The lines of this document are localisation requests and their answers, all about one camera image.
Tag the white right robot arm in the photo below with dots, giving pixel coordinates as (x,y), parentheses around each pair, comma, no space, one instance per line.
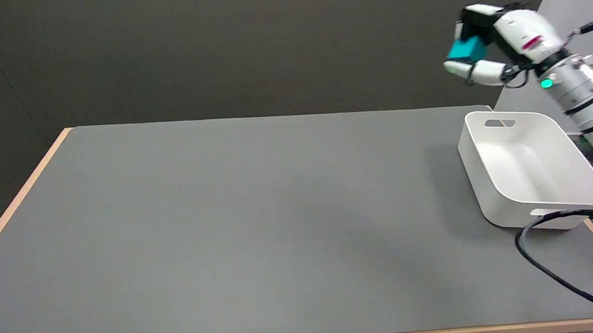
(584,95)

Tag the white plastic box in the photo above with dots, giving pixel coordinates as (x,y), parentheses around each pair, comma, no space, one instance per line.
(530,167)

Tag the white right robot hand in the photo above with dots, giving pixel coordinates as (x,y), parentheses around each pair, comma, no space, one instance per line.
(520,33)

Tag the blue wooden cube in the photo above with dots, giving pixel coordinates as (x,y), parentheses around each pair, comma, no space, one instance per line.
(467,49)

